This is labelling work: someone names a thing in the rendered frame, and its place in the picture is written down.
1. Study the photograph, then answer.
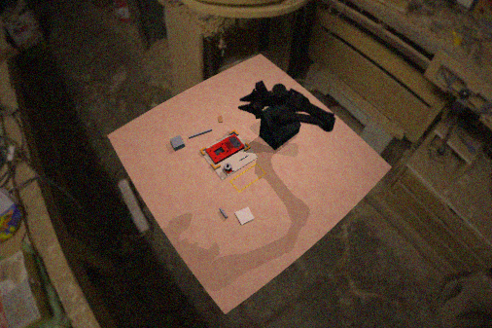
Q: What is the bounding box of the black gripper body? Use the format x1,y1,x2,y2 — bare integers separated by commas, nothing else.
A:
253,88,276,119

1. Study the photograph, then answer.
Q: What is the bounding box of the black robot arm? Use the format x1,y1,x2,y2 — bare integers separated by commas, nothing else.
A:
255,81,335,131

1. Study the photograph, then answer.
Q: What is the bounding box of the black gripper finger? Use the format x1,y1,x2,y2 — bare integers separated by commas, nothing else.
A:
238,100,255,115
239,89,257,102

